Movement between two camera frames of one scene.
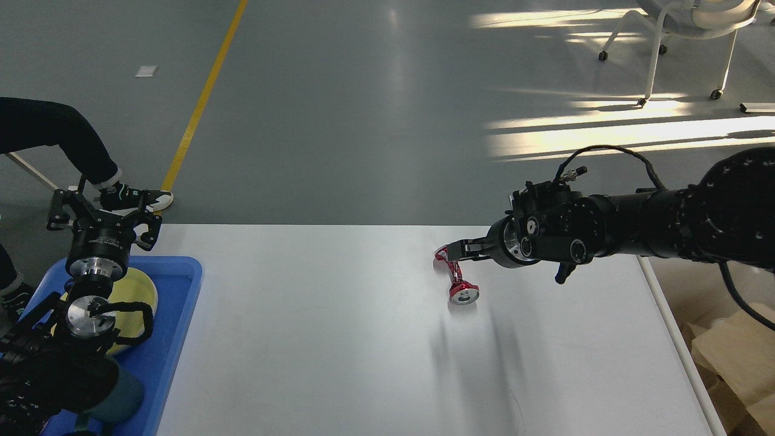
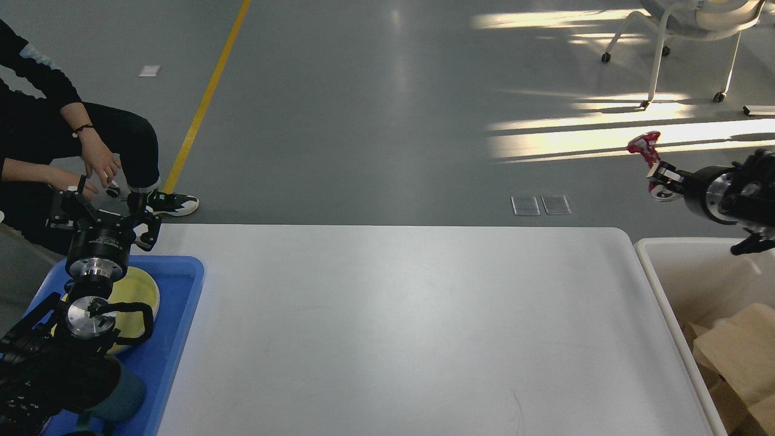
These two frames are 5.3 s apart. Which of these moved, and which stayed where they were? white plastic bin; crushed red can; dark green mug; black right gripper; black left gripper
Moved: black right gripper; crushed red can
Stayed: dark green mug; white plastic bin; black left gripper
